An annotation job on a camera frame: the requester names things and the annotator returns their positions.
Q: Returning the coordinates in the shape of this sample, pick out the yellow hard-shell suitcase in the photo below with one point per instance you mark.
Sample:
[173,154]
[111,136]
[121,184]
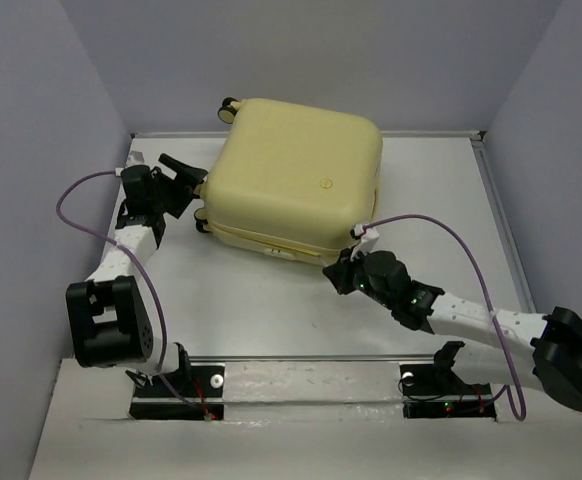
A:
[291,181]

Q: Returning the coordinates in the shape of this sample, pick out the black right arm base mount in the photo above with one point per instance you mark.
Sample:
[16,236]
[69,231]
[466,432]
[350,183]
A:
[428,393]

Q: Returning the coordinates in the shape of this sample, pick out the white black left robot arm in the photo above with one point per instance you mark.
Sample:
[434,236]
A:
[109,322]

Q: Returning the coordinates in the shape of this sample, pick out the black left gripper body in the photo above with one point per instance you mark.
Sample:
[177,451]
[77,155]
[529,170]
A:
[171,196]

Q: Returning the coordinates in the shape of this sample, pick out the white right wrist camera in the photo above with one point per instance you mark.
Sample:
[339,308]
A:
[366,237]

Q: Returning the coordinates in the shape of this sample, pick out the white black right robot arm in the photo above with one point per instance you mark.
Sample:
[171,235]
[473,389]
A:
[536,351]

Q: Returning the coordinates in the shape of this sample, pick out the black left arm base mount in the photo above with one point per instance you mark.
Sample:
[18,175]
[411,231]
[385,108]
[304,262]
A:
[179,398]

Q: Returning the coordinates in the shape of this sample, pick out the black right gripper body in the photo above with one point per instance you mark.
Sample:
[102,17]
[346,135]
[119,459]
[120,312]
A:
[361,283]

